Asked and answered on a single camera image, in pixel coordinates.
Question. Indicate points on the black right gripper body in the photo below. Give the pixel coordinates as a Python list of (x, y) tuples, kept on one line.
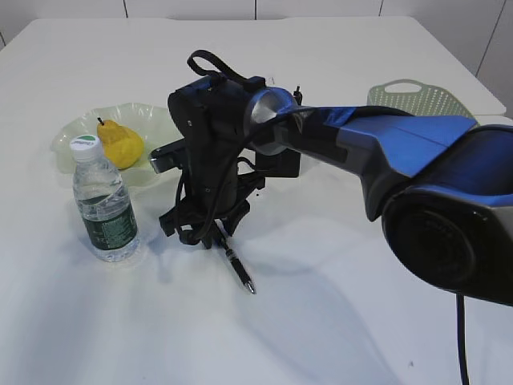
[(213, 186)]

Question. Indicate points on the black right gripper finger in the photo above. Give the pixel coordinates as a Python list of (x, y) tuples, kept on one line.
[(231, 222), (190, 237)]

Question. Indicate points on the black pen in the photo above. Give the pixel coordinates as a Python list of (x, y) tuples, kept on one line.
[(297, 95), (234, 261)]

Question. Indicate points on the clear plastic water bottle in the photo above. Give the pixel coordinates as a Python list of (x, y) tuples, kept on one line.
[(103, 201)]

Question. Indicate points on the yellow pear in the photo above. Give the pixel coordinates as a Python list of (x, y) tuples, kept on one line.
[(121, 145)]

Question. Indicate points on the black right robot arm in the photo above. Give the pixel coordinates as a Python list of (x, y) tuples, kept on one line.
[(440, 185)]

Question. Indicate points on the black square pen holder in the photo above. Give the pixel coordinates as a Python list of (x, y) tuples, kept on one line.
[(284, 165)]

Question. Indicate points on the green wavy glass plate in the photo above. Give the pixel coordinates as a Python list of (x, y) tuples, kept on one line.
[(152, 123)]

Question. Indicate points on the green plastic woven basket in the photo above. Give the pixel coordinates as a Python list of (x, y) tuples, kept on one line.
[(417, 98)]

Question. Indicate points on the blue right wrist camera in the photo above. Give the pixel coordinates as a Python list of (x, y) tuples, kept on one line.
[(169, 156)]

